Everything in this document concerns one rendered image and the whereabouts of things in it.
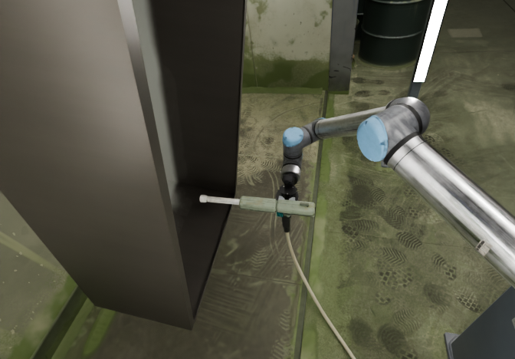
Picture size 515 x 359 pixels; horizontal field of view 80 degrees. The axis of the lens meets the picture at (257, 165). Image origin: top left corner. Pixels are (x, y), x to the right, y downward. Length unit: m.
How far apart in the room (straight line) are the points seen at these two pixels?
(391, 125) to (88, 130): 0.70
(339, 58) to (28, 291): 2.50
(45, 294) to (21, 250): 0.23
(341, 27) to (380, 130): 1.85
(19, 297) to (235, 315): 0.95
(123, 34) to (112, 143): 0.17
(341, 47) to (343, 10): 0.28
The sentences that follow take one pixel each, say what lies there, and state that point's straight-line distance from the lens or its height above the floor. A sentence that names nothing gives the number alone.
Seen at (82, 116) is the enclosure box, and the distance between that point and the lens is 0.48.
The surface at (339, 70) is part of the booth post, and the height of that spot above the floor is 0.23.
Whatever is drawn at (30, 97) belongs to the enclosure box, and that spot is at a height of 1.36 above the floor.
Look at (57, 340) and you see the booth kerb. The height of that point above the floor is 0.09.
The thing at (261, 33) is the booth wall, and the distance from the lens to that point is 2.73.
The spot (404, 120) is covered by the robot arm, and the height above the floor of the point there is 1.02.
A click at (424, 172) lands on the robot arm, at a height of 0.97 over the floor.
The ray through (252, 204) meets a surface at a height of 0.57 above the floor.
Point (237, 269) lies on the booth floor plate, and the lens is 1.72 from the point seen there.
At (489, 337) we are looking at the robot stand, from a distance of 1.37.
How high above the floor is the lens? 1.55
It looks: 44 degrees down
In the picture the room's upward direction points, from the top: 9 degrees counter-clockwise
